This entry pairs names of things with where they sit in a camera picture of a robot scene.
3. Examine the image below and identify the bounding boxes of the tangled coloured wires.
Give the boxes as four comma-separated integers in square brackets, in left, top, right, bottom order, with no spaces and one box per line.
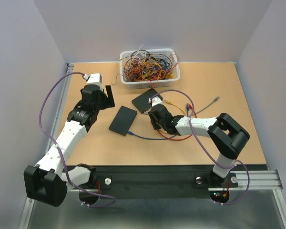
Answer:
[111,44,181,88]

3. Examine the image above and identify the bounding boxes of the black network switch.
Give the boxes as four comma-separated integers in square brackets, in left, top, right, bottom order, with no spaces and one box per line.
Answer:
[132,88,158,115]
[109,106,137,136]

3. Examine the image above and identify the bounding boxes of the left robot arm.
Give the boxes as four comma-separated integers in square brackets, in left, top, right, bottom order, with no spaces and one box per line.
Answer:
[24,83,115,207]

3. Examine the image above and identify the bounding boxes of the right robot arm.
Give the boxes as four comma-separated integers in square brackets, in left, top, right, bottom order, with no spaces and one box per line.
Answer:
[148,104,250,186]

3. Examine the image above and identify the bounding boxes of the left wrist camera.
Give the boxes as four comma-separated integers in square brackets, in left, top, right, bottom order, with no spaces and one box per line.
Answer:
[86,73,102,88]

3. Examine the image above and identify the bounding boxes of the blue ethernet cable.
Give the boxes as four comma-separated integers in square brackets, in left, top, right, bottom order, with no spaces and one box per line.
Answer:
[127,102,194,140]

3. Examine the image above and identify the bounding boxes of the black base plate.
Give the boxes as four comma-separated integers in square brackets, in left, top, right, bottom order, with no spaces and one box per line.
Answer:
[69,164,239,200]

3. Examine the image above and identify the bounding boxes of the left side aluminium rail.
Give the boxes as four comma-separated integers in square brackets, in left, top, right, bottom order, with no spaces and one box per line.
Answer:
[44,63,75,154]

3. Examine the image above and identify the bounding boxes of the yellow ethernet cable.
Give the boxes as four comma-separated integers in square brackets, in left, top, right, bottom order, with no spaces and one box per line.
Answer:
[164,99,189,117]

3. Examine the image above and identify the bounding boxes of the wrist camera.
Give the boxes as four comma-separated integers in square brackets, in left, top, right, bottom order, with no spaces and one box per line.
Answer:
[148,96,162,108]
[86,73,102,88]

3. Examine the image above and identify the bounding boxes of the white plastic basket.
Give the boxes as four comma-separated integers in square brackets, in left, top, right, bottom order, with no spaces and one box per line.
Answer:
[118,48,181,89]

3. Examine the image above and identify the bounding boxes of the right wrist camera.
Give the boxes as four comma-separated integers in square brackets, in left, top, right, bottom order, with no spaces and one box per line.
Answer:
[148,96,162,108]

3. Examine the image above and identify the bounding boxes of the aluminium frame rail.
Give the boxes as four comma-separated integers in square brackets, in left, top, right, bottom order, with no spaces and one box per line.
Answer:
[19,165,286,229]

